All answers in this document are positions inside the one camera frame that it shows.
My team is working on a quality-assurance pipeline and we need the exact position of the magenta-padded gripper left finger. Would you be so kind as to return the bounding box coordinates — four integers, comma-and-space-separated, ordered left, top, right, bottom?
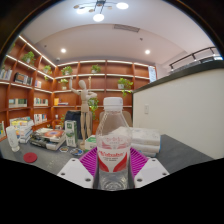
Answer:
57, 147, 100, 190

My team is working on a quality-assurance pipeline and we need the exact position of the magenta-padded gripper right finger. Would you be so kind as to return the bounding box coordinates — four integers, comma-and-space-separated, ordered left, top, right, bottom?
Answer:
128, 147, 170, 189

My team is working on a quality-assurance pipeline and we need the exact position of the clear plastic water bottle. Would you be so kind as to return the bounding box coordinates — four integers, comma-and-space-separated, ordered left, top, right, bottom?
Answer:
95, 96, 133, 192

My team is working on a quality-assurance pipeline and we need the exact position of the small green white box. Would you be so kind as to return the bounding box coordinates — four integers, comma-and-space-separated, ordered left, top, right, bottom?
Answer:
84, 134, 98, 151

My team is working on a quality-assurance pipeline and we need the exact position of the tall green white carton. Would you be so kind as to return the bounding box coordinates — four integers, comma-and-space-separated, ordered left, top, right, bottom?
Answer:
64, 119, 79, 148

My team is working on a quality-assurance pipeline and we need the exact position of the flat round red coaster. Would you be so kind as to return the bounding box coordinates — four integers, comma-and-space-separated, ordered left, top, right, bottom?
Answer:
23, 152, 38, 164

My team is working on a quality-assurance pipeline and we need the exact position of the chair with dark jacket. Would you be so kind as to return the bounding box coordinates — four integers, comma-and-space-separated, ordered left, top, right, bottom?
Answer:
64, 110, 93, 135

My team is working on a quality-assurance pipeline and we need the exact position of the wooden artist mannequin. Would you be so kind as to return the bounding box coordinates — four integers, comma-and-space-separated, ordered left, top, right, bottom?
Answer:
68, 77, 98, 146

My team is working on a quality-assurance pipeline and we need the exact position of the wooden bookshelf unit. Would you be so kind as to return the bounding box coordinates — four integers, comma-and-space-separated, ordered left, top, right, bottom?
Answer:
0, 34, 152, 136

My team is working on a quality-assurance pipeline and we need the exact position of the ceiling air vent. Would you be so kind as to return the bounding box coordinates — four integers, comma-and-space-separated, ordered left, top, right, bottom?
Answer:
113, 23, 141, 33

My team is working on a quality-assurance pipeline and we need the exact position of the branched ceiling lamp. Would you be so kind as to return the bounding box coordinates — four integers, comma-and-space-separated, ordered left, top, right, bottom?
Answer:
73, 0, 130, 23

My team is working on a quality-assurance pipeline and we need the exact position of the white wall poster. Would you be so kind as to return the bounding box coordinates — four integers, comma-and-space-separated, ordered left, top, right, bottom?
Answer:
148, 65, 158, 83

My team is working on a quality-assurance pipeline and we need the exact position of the black ceiling track rail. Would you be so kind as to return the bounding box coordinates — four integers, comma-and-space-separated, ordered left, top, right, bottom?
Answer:
168, 46, 223, 71

